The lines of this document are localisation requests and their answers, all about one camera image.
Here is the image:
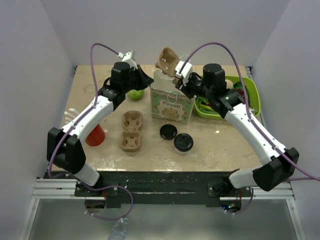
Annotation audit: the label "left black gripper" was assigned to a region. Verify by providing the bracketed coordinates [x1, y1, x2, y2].
[123, 64, 154, 93]

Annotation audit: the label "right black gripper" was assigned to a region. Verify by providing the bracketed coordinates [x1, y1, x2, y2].
[176, 72, 214, 100]

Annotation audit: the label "green paper gift bag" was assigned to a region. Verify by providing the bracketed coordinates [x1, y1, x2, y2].
[150, 58, 194, 124]

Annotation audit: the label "brown pulp cup carrier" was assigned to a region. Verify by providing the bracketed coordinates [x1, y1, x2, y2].
[119, 110, 143, 152]
[155, 47, 180, 78]

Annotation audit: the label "black coffee lid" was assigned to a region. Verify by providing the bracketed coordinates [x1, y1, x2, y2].
[173, 133, 194, 153]
[159, 124, 178, 140]

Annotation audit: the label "white paper coffee cup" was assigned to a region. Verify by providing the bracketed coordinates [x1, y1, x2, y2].
[175, 148, 191, 156]

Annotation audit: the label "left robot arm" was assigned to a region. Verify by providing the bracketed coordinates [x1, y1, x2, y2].
[46, 62, 154, 196]

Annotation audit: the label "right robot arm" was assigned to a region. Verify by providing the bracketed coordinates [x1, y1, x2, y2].
[173, 61, 300, 197]

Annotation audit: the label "green toy cabbage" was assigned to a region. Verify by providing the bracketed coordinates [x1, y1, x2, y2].
[127, 89, 145, 101]

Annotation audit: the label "toy mushroom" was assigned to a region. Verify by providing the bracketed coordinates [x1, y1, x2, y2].
[225, 79, 234, 89]

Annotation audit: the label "dark green toy pepper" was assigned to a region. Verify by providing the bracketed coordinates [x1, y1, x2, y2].
[233, 81, 244, 89]

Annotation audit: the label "purple toy grapes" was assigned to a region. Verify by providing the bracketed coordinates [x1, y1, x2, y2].
[235, 88, 248, 100]

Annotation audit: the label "green plastic tray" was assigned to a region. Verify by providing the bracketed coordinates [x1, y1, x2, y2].
[194, 75, 261, 120]

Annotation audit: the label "red cup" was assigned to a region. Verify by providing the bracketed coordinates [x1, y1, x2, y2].
[85, 124, 105, 147]

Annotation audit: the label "white wrapped straw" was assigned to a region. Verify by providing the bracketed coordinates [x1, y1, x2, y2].
[64, 108, 79, 116]
[64, 111, 75, 121]

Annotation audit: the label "clear plastic bottle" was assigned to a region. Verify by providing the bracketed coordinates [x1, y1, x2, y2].
[108, 217, 128, 240]

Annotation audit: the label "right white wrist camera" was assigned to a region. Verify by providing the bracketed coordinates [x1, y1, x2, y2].
[174, 60, 193, 86]

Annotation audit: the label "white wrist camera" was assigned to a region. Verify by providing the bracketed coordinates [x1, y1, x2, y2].
[174, 60, 193, 86]
[117, 50, 138, 69]

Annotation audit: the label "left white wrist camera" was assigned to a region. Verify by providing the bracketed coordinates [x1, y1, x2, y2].
[117, 50, 138, 69]

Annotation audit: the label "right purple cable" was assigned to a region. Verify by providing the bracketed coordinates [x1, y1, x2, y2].
[181, 41, 320, 216]

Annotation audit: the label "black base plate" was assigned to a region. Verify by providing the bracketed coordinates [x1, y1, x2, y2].
[74, 171, 251, 210]

